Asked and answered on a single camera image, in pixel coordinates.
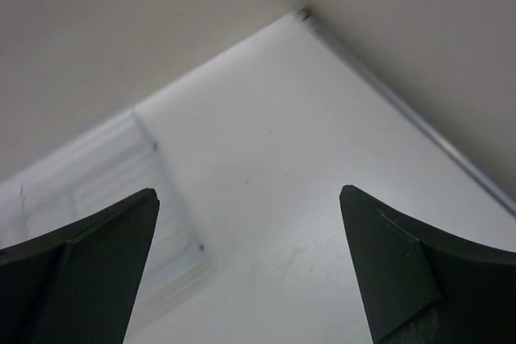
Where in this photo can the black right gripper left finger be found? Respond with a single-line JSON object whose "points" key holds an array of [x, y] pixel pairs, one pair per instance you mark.
{"points": [[78, 283]]}

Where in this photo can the white wire dish rack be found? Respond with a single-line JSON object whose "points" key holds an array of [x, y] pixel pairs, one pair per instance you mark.
{"points": [[96, 170]]}

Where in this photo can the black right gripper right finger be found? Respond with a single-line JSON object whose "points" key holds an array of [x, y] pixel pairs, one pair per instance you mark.
{"points": [[420, 284]]}

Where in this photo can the aluminium table frame rail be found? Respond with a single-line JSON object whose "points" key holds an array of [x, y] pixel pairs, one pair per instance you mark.
{"points": [[403, 107]]}

